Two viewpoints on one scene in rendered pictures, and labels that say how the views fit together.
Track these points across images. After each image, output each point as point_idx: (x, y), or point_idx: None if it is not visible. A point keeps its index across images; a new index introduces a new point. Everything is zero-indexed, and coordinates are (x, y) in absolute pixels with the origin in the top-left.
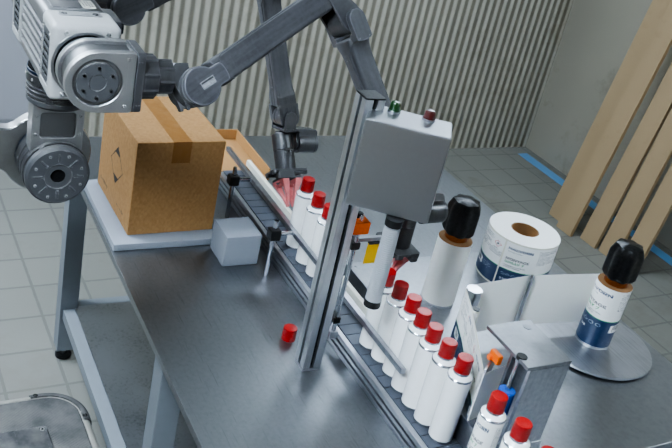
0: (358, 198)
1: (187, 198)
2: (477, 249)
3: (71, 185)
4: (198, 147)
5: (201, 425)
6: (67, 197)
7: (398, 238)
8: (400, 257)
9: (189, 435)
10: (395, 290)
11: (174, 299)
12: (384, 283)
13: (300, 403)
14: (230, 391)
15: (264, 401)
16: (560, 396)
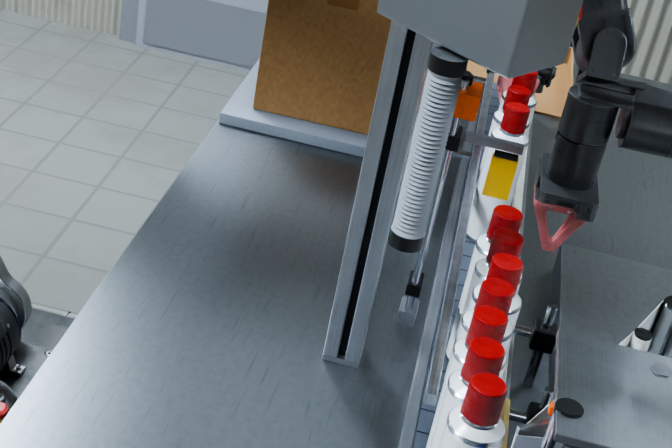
0: (395, 2)
1: (351, 73)
2: None
3: None
4: None
5: (66, 356)
6: None
7: (559, 161)
8: (548, 198)
9: None
10: (490, 245)
11: (234, 199)
12: (422, 198)
13: (263, 398)
14: (169, 334)
15: (206, 370)
16: None
